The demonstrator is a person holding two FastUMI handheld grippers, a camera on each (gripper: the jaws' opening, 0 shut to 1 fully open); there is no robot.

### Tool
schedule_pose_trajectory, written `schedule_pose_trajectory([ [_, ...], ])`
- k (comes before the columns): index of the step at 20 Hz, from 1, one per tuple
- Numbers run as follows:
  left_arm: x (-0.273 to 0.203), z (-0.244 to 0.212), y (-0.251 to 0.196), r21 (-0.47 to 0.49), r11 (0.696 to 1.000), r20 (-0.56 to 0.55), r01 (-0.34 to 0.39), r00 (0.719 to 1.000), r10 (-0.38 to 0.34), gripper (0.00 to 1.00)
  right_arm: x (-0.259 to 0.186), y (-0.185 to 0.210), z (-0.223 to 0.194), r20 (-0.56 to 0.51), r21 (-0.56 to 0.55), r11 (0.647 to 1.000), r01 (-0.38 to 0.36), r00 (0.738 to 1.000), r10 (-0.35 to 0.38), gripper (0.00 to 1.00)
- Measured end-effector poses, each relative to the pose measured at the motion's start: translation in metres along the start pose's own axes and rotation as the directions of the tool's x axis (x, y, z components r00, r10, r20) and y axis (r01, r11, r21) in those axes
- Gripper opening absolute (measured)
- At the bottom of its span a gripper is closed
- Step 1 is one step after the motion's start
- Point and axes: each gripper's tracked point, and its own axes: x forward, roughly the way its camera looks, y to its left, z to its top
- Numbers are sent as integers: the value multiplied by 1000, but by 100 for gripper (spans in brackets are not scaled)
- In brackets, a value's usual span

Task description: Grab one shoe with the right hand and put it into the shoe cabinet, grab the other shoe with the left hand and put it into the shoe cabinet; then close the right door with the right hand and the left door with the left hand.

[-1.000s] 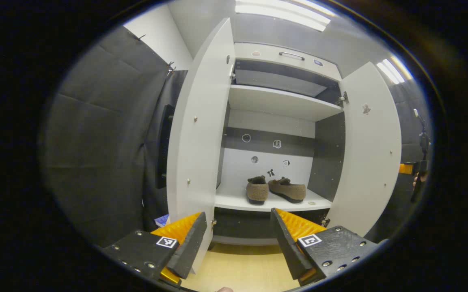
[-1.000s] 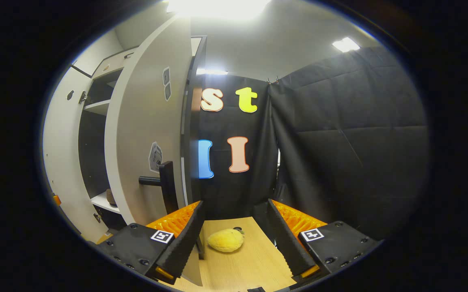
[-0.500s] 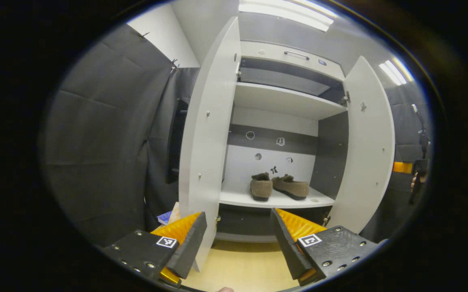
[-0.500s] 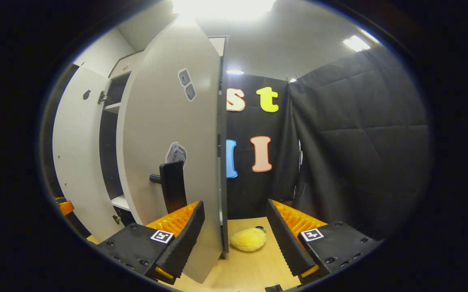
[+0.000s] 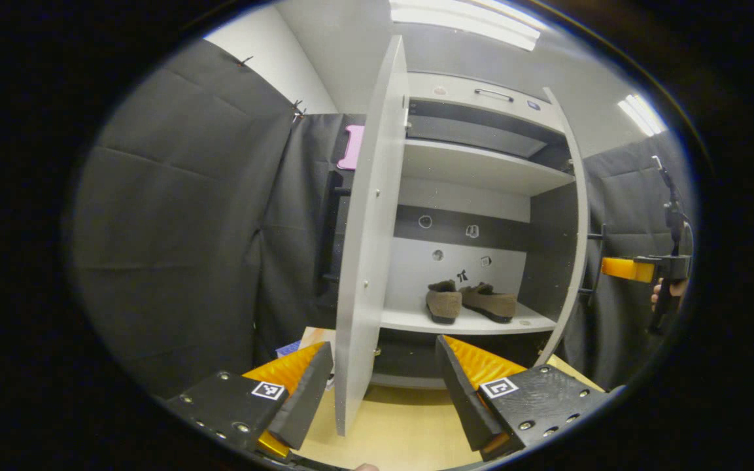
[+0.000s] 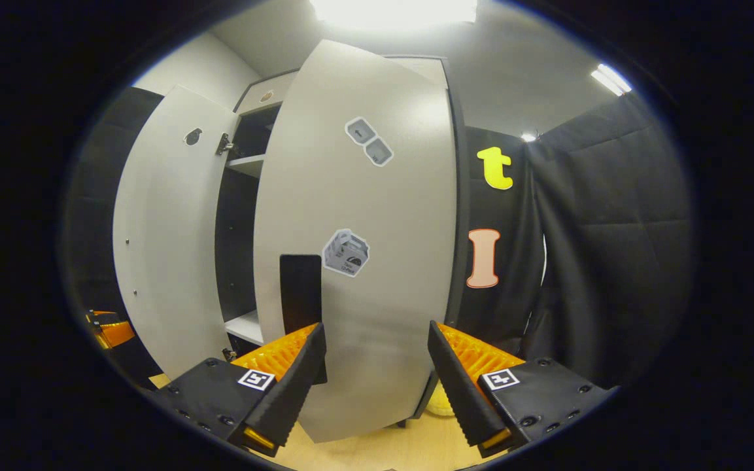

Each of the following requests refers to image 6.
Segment grey cabinet door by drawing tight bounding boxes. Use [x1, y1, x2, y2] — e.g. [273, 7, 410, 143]
[111, 85, 241, 381]
[252, 39, 466, 445]

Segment yellow plush toy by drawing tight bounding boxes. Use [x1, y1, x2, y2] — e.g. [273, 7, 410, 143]
[425, 382, 460, 418]

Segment large ceiling light panel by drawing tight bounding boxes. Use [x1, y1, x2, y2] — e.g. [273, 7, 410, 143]
[310, 0, 479, 31]

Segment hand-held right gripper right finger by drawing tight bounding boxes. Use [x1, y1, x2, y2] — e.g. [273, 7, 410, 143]
[427, 320, 618, 459]

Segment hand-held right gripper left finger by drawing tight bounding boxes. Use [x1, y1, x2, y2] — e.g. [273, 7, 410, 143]
[154, 322, 328, 458]

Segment grey shoe cabinet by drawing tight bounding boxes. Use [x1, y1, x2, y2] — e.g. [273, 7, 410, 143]
[214, 56, 473, 429]

